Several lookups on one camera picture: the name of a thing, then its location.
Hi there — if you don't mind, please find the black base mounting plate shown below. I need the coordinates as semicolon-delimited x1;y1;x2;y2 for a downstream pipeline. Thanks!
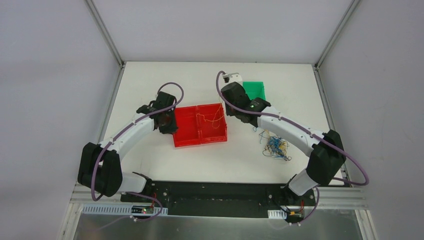
120;181;316;218

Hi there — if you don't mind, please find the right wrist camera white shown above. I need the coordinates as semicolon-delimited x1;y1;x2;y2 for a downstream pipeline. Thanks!
222;72;243;85

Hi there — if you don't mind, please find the green plastic bin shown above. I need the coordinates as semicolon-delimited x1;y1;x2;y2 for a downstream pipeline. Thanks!
242;81;266;100

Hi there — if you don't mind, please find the bundle of thin wires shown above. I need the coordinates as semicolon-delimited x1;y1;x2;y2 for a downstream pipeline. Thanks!
253;127;293;163

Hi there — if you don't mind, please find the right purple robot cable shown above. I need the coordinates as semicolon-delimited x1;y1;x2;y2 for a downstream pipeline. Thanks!
215;70;370;187

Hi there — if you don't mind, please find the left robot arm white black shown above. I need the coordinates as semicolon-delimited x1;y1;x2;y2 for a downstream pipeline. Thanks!
77;91;178;203

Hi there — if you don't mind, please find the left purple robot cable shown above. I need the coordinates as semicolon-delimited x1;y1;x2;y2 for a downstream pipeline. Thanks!
90;82;185;202

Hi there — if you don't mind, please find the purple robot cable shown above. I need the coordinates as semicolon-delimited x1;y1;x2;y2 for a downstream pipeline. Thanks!
215;70;370;187
90;82;185;202

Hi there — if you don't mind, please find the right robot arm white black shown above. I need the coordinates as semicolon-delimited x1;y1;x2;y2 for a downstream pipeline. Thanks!
219;82;346;205

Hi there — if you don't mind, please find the red two-compartment plastic bin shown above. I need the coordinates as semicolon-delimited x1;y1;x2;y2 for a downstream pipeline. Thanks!
172;103;228;148

